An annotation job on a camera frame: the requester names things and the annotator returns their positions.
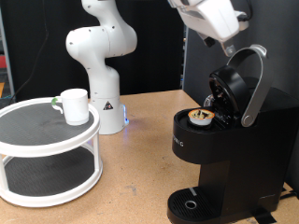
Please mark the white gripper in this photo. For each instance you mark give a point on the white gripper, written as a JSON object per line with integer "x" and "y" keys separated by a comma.
{"x": 215, "y": 18}

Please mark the white coffee pod orange lid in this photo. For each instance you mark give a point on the white coffee pod orange lid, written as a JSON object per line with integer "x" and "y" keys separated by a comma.
{"x": 201, "y": 117}

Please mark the black Keurig coffee machine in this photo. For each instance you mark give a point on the black Keurig coffee machine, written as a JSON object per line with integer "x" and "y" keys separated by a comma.
{"x": 249, "y": 149}

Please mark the white mug with green tape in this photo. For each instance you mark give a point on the white mug with green tape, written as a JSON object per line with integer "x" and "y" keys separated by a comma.
{"x": 76, "y": 107}

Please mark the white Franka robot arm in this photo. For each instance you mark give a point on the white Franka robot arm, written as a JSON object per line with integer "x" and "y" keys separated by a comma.
{"x": 102, "y": 84}

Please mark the black tape strip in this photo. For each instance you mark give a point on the black tape strip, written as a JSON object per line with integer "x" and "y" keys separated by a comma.
{"x": 264, "y": 217}

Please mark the white two-tier turntable shelf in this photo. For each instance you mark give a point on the white two-tier turntable shelf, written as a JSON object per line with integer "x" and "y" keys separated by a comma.
{"x": 46, "y": 124}

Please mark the red object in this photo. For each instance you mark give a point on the red object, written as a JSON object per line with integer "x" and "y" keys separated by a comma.
{"x": 2, "y": 61}

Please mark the grey metal frame post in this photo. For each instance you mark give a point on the grey metal frame post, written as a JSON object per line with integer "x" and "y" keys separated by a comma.
{"x": 7, "y": 62}

